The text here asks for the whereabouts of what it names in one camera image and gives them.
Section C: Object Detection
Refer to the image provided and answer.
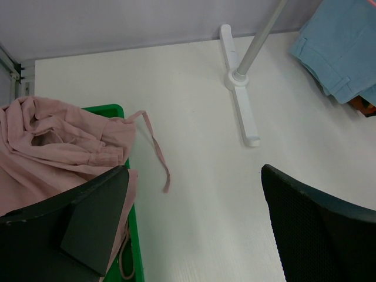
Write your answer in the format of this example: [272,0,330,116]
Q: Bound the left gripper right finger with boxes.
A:
[261,164,375,281]

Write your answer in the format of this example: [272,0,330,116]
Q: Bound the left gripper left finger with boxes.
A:
[1,166,129,281]

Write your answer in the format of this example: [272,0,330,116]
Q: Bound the pink trousers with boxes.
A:
[0,95,172,280]

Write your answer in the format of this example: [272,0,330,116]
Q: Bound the orange patterned trousers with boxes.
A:
[349,96,376,118]

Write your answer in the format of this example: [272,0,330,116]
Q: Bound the light blue trousers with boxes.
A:
[290,0,375,104]

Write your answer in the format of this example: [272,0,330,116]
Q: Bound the green plastic bin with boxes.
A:
[83,104,145,282]

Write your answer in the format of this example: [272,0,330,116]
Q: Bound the white metal clothes rack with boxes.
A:
[219,0,287,147]

